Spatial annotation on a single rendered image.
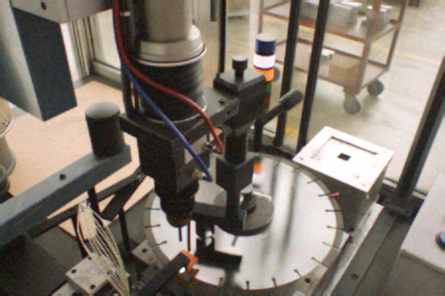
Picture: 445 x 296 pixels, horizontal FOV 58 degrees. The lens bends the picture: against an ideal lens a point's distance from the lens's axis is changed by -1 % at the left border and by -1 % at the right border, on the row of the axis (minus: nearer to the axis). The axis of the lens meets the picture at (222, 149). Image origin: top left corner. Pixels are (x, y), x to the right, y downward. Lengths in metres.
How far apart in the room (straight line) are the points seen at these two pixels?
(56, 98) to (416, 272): 0.68
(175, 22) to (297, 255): 0.43
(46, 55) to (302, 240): 0.48
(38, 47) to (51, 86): 0.05
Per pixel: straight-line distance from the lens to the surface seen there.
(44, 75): 0.49
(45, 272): 0.86
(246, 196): 0.70
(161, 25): 0.39
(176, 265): 0.62
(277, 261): 0.67
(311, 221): 0.74
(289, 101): 0.53
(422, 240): 0.85
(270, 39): 0.88
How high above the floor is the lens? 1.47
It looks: 36 degrees down
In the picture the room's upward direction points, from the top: 1 degrees clockwise
